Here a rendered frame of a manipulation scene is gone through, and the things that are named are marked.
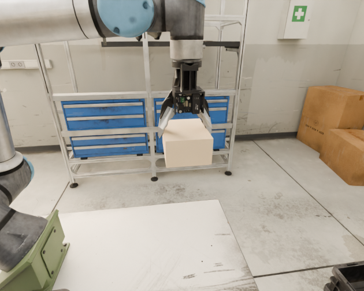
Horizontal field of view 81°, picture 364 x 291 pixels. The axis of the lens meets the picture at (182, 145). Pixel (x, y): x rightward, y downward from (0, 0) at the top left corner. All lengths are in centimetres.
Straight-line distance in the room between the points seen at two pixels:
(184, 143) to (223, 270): 43
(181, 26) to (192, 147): 27
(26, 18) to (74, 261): 69
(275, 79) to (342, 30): 101
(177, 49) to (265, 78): 277
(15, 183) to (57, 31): 52
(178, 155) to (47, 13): 37
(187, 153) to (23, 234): 48
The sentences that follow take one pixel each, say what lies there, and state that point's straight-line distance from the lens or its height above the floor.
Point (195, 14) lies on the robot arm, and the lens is 51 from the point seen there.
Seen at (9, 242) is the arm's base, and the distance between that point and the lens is 74.
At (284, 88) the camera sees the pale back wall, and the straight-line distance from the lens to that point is 341.
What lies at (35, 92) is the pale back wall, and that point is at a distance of 319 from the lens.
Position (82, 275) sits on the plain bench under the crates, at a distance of 82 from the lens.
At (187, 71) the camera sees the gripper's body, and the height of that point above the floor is 128.
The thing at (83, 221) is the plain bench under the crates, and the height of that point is 70.
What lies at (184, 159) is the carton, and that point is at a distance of 55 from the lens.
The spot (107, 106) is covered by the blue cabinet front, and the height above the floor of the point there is 82.
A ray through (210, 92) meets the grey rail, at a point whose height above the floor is 92.
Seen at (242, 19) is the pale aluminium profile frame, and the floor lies 151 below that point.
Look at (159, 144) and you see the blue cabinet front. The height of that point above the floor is 41.
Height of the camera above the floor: 134
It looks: 26 degrees down
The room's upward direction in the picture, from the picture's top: straight up
